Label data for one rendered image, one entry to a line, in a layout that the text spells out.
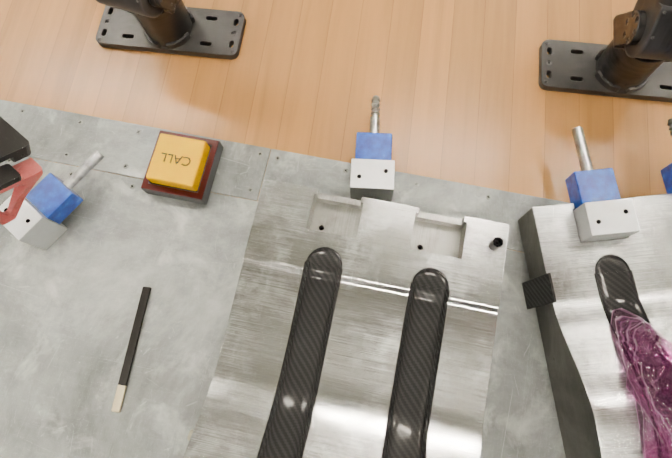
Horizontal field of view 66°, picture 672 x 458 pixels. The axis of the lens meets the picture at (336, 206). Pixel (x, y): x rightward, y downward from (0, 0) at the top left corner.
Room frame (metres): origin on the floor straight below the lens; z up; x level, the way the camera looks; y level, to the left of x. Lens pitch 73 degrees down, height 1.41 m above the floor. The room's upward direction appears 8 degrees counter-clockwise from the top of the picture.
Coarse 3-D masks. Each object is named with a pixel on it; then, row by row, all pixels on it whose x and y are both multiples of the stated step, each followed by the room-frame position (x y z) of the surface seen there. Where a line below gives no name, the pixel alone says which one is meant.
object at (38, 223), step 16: (96, 160) 0.28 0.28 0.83; (48, 176) 0.26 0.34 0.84; (80, 176) 0.26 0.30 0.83; (32, 192) 0.25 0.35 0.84; (48, 192) 0.24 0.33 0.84; (64, 192) 0.24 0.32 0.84; (0, 208) 0.23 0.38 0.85; (32, 208) 0.22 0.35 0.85; (48, 208) 0.22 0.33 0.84; (64, 208) 0.22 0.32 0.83; (16, 224) 0.21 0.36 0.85; (32, 224) 0.20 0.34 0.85; (48, 224) 0.21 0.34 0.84; (32, 240) 0.19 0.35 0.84; (48, 240) 0.19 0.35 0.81
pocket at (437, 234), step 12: (420, 216) 0.14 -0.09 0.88; (432, 216) 0.14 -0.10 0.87; (444, 216) 0.14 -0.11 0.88; (420, 228) 0.13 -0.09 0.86; (432, 228) 0.13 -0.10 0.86; (444, 228) 0.13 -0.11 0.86; (456, 228) 0.12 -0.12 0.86; (420, 240) 0.12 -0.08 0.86; (432, 240) 0.12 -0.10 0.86; (444, 240) 0.11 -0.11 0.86; (456, 240) 0.11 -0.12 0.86; (432, 252) 0.10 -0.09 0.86; (444, 252) 0.10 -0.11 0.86; (456, 252) 0.10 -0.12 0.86
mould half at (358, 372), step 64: (256, 256) 0.12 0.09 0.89; (384, 256) 0.10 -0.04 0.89; (448, 256) 0.09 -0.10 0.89; (256, 320) 0.06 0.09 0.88; (384, 320) 0.04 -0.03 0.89; (448, 320) 0.03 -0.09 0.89; (256, 384) 0.00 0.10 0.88; (320, 384) -0.01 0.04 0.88; (384, 384) -0.02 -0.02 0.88; (448, 384) -0.03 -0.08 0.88; (192, 448) -0.05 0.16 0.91; (256, 448) -0.06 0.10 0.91; (320, 448) -0.07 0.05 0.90; (448, 448) -0.08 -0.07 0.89
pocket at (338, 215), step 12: (312, 204) 0.17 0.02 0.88; (324, 204) 0.17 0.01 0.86; (336, 204) 0.17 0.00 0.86; (348, 204) 0.17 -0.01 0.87; (360, 204) 0.16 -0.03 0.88; (312, 216) 0.16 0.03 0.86; (324, 216) 0.16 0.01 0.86; (336, 216) 0.16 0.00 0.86; (348, 216) 0.16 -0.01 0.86; (360, 216) 0.15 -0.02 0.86; (312, 228) 0.15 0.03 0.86; (324, 228) 0.15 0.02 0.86; (336, 228) 0.14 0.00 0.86; (348, 228) 0.14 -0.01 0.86
